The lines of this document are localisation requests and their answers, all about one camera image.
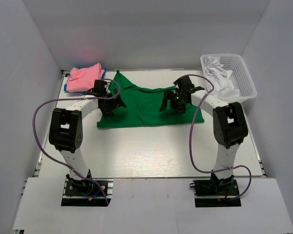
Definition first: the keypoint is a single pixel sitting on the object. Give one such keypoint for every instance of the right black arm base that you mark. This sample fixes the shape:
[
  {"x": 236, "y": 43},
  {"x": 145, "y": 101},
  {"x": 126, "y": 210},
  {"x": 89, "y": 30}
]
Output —
[{"x": 215, "y": 193}]

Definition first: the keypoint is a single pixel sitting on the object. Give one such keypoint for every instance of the pink folded t shirt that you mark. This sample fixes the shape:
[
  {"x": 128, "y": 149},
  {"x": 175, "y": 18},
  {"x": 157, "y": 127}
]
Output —
[{"x": 81, "y": 79}]

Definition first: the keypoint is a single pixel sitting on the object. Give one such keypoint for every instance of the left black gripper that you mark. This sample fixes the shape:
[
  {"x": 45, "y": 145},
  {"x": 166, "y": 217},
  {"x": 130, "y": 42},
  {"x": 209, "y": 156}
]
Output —
[{"x": 116, "y": 103}]

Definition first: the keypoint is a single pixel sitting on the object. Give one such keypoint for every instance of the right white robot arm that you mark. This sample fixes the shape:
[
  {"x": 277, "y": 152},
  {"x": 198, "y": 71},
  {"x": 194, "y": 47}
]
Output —
[{"x": 229, "y": 127}]

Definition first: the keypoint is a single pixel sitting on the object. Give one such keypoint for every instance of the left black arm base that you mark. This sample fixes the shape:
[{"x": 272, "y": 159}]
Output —
[{"x": 86, "y": 194}]

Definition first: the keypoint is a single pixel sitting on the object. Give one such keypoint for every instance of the white crumpled t shirt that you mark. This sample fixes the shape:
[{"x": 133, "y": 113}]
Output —
[{"x": 220, "y": 78}]

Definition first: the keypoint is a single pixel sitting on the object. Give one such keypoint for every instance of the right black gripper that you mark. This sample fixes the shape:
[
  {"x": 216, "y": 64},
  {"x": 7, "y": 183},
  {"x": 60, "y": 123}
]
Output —
[{"x": 167, "y": 95}]

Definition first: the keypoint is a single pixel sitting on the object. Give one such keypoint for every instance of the white plastic basket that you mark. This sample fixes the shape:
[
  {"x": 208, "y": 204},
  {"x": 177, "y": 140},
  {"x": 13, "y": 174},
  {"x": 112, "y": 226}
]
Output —
[{"x": 240, "y": 78}]

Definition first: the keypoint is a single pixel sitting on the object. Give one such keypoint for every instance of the green t shirt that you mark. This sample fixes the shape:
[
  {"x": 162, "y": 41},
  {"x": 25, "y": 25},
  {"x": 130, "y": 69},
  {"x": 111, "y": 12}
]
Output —
[{"x": 142, "y": 108}]

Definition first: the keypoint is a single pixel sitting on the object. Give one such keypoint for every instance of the blue folded t shirt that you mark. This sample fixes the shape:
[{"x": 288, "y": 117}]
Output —
[{"x": 101, "y": 75}]

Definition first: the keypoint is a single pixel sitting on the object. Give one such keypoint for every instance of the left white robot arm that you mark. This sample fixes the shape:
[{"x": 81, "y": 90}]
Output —
[{"x": 66, "y": 129}]

